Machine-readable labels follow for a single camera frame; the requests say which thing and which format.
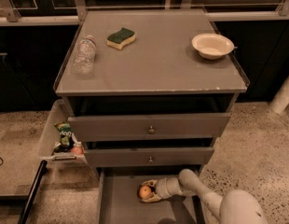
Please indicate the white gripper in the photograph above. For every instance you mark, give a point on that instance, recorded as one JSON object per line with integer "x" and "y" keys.
{"x": 163, "y": 188}

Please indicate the orange fruit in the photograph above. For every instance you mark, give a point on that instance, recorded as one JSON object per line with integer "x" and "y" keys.
{"x": 144, "y": 191}

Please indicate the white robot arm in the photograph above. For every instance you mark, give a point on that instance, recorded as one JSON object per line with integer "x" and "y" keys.
{"x": 247, "y": 180}

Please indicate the bottom grey drawer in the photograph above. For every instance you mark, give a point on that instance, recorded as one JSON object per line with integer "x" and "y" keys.
{"x": 119, "y": 202}

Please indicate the grey drawer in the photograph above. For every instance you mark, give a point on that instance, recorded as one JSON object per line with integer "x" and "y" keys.
{"x": 129, "y": 157}
{"x": 148, "y": 127}
{"x": 119, "y": 202}

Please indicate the middle grey drawer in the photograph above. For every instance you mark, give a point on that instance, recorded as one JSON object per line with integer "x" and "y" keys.
{"x": 129, "y": 157}

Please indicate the top grey drawer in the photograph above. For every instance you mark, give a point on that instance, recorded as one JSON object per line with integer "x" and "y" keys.
{"x": 148, "y": 127}

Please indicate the grey drawer cabinet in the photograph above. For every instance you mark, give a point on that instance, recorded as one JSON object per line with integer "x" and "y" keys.
{"x": 159, "y": 73}

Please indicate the red apple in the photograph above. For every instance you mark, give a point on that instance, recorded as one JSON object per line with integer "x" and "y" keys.
{"x": 77, "y": 150}

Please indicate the clear plastic bin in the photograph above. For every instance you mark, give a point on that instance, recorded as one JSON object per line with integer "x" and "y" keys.
{"x": 50, "y": 138}

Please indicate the green snack bag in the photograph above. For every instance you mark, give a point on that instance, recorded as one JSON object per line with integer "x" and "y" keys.
{"x": 65, "y": 133}

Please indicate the black pole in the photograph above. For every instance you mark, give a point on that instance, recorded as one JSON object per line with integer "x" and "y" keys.
{"x": 42, "y": 168}

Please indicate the clear plastic water bottle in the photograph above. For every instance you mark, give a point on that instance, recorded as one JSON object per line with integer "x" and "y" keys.
{"x": 85, "y": 55}

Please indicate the green yellow sponge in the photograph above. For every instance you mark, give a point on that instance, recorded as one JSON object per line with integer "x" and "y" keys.
{"x": 121, "y": 38}

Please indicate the white bowl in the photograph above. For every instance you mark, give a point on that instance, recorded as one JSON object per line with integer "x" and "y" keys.
{"x": 212, "y": 46}

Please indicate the metal railing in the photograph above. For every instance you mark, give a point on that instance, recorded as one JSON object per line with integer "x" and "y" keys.
{"x": 73, "y": 12}

